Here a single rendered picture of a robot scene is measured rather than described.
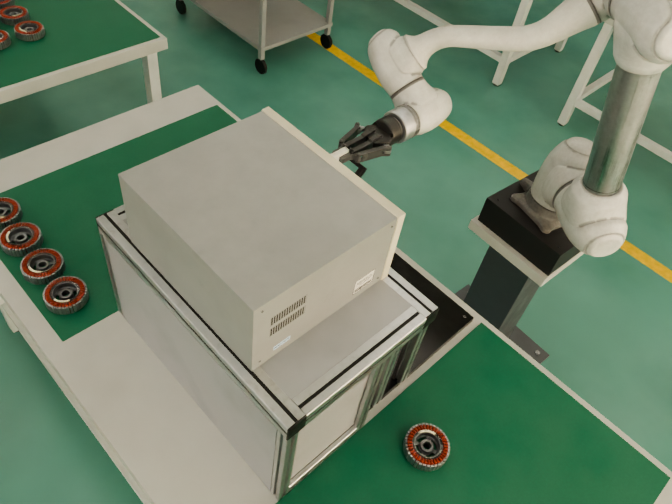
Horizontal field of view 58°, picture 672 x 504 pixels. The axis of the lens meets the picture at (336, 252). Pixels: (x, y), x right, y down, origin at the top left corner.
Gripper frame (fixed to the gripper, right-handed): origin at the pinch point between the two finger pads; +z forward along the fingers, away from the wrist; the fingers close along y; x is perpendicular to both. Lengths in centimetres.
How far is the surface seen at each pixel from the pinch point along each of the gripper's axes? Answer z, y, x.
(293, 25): -163, 193, -102
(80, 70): 2, 137, -48
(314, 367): 38, -36, -10
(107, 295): 51, 32, -47
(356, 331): 25.8, -35.1, -10.4
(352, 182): 11.9, -15.7, 9.9
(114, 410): 67, 0, -47
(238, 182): 31.1, -1.9, 9.9
